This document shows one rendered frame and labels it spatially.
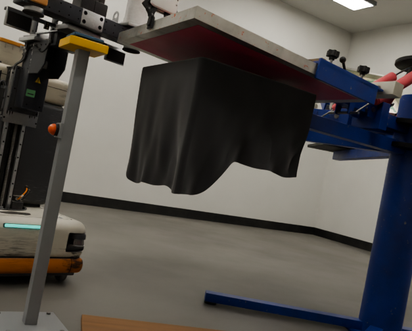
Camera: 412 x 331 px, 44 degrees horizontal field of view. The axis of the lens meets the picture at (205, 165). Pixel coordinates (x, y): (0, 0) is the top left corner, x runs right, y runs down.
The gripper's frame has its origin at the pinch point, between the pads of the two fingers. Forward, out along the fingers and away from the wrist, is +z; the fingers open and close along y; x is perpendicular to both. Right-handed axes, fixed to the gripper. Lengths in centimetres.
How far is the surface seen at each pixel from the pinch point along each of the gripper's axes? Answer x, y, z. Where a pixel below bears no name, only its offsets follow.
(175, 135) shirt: 11.9, -11.1, 34.3
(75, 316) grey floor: -21, -7, 105
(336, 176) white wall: -357, -470, -17
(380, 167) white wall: -285, -469, -38
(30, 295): -10, 14, 96
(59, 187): -10, 14, 60
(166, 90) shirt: 3.0, -8.2, 20.0
